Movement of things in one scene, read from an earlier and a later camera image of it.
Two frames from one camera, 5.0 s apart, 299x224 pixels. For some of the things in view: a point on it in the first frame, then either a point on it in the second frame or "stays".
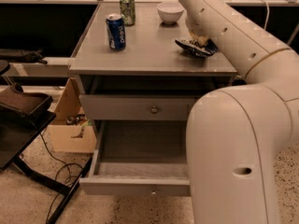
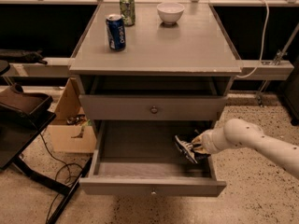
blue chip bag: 209,48 to 186,148
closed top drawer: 135,107 stays
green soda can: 127,8 stays
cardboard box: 69,132 stays
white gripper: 191,23 to 207,143
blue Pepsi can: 116,32 stays
